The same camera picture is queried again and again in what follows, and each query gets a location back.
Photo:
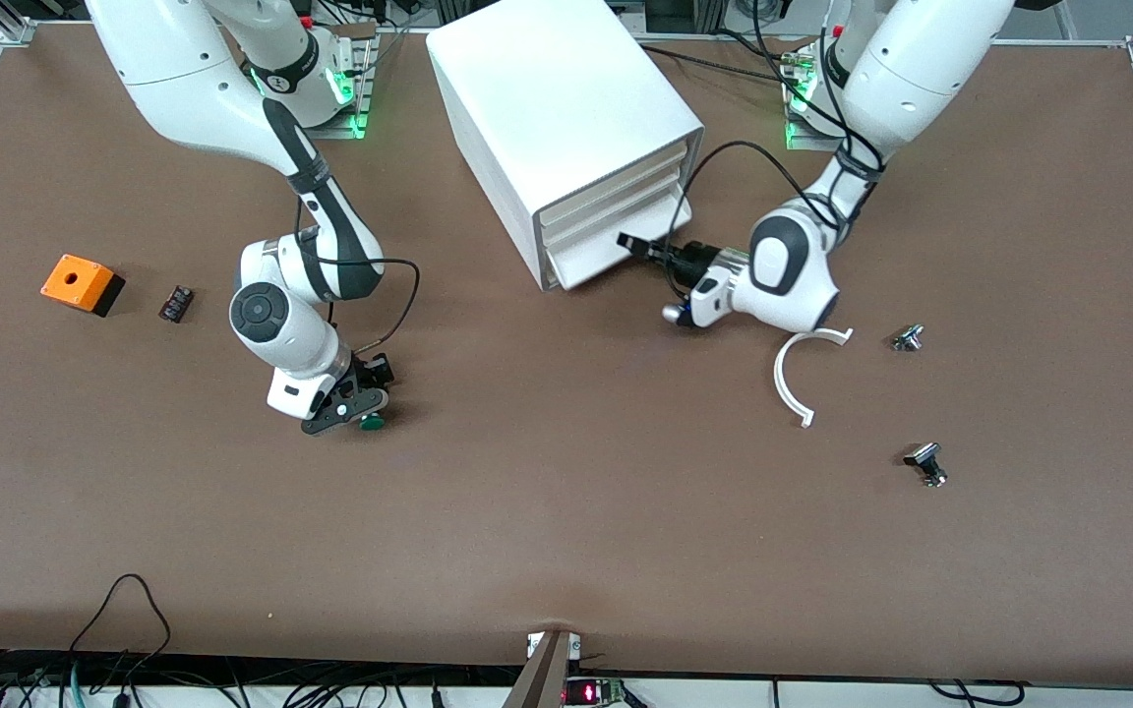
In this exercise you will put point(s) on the device with red light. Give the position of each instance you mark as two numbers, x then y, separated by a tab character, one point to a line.
591	693

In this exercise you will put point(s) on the black button with white cap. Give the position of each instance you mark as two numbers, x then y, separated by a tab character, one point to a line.
924	455

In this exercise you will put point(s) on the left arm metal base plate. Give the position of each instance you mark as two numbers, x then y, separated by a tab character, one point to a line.
807	145

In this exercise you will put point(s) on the small black electrical component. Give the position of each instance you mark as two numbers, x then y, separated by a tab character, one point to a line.
176	303

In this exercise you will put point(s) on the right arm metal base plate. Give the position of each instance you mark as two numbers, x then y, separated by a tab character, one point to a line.
350	131

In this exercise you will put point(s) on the green push button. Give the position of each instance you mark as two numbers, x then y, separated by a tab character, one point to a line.
372	424

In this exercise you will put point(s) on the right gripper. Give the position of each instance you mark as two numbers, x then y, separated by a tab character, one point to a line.
371	371

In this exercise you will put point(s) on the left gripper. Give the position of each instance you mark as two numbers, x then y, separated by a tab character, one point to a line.
695	262

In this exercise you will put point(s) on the small white corner bracket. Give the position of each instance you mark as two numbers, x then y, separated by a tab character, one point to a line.
533	645
574	644

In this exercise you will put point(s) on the chrome valve fitting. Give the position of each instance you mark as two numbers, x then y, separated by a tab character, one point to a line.
908	338

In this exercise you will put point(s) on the orange box with black base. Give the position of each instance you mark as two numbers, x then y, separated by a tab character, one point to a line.
75	277

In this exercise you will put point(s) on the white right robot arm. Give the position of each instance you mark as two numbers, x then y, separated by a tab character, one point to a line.
193	88

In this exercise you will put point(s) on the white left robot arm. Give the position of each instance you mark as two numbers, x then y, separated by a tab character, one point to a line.
906	69

